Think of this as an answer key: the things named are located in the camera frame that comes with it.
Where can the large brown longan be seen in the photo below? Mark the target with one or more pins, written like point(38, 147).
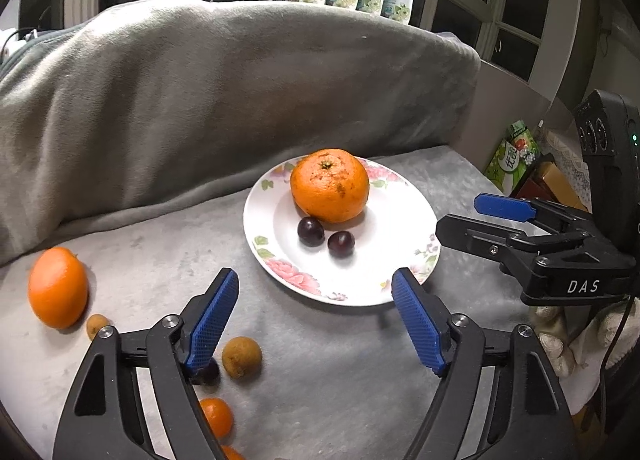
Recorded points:
point(241, 357)

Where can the person's right hand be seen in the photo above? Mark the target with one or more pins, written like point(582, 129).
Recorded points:
point(550, 332)

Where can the floral white plate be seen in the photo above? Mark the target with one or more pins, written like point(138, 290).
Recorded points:
point(360, 265)

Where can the smooth large orange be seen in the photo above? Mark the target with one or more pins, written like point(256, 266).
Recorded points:
point(57, 290)

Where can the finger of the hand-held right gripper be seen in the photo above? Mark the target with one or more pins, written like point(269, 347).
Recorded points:
point(465, 235)
point(500, 205)

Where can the brown box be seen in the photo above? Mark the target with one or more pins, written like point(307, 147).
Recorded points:
point(550, 182)

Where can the grey fleece blanket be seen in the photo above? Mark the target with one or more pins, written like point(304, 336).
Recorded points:
point(200, 89)

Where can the dark cherry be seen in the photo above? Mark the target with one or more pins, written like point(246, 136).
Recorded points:
point(310, 231)
point(211, 374)
point(341, 243)

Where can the small tangerine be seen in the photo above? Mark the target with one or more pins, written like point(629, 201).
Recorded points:
point(218, 417)
point(232, 454)

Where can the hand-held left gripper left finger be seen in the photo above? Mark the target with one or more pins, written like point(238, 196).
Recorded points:
point(215, 320)

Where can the small brown longan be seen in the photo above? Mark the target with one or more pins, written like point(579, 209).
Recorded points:
point(96, 326)

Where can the white lace cloth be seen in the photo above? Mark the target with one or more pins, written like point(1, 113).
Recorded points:
point(562, 152)

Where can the rough-skinned large orange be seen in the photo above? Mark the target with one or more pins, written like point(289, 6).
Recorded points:
point(327, 187)

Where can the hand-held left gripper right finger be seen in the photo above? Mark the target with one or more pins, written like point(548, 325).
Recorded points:
point(417, 325)

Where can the green packet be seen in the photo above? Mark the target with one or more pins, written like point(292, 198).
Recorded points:
point(512, 162)

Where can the white power adapter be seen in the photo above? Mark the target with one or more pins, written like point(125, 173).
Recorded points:
point(20, 39)

